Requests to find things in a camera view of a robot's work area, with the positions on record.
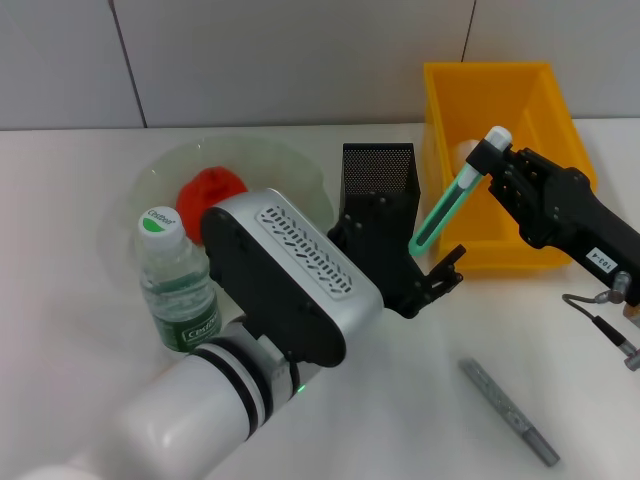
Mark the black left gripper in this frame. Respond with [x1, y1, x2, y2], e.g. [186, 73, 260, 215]
[326, 193, 468, 320]

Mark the green utility knife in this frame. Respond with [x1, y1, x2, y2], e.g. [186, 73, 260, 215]
[408, 125, 514, 259]

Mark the red tomato-shaped object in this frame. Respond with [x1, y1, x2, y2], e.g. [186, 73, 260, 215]
[175, 167, 250, 247]

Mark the clear green-label water bottle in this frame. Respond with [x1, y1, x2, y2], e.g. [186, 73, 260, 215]
[134, 204, 225, 355]

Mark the black mesh pen holder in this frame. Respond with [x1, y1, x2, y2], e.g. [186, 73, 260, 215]
[342, 143, 422, 236]

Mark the translucent wavy fruit plate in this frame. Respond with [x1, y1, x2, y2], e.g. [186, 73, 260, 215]
[124, 137, 335, 321]

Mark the right arm cable with plug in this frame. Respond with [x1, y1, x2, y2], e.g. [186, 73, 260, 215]
[562, 272, 640, 372]

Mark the yellow plastic bin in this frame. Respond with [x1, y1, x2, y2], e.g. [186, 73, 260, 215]
[422, 61, 598, 274]

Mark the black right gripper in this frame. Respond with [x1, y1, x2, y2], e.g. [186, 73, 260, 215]
[467, 138, 640, 302]

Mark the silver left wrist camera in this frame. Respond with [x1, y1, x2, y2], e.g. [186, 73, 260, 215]
[198, 188, 385, 370]

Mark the white paper ball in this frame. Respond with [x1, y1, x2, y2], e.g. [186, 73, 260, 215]
[451, 139, 482, 172]

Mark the silver grey pen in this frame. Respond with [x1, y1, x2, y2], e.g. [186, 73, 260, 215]
[459, 357, 560, 467]

